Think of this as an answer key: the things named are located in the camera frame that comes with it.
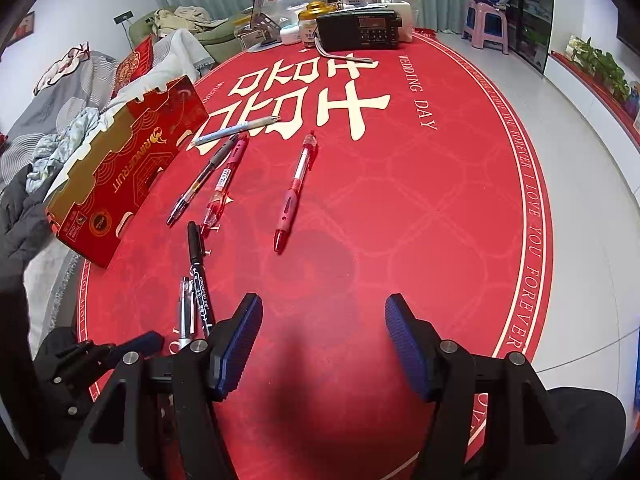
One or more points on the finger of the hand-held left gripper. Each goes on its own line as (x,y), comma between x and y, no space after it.
(137,344)

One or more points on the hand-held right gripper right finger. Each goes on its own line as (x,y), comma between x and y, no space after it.
(407,347)

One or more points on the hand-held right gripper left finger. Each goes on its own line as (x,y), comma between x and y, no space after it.
(240,345)

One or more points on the clear pen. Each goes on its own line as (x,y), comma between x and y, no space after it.
(186,315)

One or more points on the black marker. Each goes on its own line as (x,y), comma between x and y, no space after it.
(197,270)

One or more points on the red pen pink grip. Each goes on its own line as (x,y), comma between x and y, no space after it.
(295,190)

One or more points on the transparent red pen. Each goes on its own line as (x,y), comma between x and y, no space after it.
(225,180)

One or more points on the black pen grey grip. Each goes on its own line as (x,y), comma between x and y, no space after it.
(202,180)

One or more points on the red cardboard box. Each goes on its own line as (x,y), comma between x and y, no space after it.
(125,170)

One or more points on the light blue pen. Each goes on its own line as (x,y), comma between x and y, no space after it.
(235,130)

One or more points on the red printed table mat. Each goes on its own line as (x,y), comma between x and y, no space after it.
(400,210)

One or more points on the dark grey jacket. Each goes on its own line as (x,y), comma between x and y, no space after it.
(22,220)

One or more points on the light blue floral cloth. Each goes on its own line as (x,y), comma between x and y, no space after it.
(65,145)

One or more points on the grey covered sofa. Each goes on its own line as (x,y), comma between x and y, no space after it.
(50,105)

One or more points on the red embroidered cushion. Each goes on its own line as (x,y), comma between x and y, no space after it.
(132,67)

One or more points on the white and red cloth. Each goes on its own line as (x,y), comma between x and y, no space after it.
(60,67)

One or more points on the white fringed sofa throw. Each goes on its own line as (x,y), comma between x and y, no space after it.
(175,55)

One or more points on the green armchair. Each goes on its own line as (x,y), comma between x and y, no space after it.
(220,42)

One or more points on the phone on stand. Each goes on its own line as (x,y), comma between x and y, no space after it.
(262,35)

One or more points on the white round jar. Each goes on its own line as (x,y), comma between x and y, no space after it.
(290,35)

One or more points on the black radio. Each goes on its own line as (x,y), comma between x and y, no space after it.
(355,30)

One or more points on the beige clothes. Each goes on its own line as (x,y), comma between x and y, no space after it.
(185,20)

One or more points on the glass jar gold lid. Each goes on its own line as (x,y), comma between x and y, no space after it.
(315,25)

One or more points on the pink plastic stool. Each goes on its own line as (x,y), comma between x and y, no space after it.
(485,27)

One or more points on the white mug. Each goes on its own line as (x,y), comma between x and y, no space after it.
(407,15)

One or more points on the green potted plants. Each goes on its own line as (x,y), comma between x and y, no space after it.
(600,67)

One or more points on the dark red phone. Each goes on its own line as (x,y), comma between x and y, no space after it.
(260,0)

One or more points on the glass door cabinet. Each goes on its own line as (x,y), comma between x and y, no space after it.
(535,15)

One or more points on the wall socket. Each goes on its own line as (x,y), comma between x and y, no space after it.
(124,16)

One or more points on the wall picture frame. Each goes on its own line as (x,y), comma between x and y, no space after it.
(23,26)

